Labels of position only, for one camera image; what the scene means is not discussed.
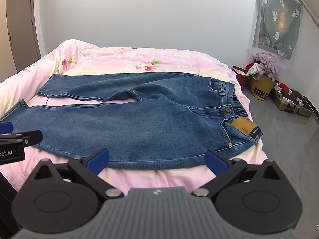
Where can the grey door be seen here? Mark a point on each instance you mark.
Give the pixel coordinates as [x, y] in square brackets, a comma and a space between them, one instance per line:
[22, 27]

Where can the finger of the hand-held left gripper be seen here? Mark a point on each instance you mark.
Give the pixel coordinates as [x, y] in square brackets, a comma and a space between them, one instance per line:
[5, 128]
[30, 137]

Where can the pink floral blanket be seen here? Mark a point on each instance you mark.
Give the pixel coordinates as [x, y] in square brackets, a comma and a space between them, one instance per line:
[104, 57]

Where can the red bag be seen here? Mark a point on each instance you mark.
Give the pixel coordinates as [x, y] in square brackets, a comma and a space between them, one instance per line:
[240, 76]

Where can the open tan and black box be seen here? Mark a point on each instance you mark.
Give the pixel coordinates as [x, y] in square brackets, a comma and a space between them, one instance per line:
[292, 102]

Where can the blue denim pants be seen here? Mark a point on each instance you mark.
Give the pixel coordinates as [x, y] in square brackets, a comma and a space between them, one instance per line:
[139, 127]

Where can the brown paper bag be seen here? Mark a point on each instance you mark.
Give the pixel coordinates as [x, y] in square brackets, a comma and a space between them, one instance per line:
[261, 88]

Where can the grey cactus print curtain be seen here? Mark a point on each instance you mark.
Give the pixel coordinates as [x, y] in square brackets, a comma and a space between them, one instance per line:
[276, 20]

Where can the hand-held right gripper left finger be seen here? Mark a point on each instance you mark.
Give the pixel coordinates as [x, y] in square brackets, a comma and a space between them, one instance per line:
[97, 159]

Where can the pile of clothes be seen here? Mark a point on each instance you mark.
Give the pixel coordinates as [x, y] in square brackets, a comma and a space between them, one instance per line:
[268, 63]

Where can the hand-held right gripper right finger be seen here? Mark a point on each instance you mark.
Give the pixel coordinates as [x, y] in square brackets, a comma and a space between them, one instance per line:
[213, 158]

